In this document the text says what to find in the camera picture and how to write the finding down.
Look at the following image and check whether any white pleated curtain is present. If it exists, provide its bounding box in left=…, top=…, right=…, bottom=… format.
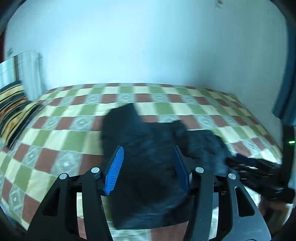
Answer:
left=0, top=50, right=44, bottom=101

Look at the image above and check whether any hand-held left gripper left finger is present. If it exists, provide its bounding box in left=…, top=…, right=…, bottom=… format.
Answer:
left=27, top=146, right=125, bottom=241

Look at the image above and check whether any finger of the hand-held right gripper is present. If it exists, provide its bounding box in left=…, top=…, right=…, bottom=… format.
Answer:
left=225, top=157, right=284, bottom=193

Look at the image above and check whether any checkered bed sheet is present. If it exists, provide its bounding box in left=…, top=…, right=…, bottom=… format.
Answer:
left=0, top=83, right=284, bottom=239

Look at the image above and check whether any striped yellow black pillow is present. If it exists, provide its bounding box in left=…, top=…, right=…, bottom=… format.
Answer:
left=0, top=80, right=43, bottom=145

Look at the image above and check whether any black garment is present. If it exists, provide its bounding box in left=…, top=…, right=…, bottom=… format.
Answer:
left=102, top=103, right=281, bottom=230

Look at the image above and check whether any blue curtain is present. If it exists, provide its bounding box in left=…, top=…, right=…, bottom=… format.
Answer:
left=272, top=9, right=296, bottom=127

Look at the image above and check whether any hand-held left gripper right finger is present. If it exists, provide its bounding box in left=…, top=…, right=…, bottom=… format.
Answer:
left=173, top=145, right=271, bottom=241

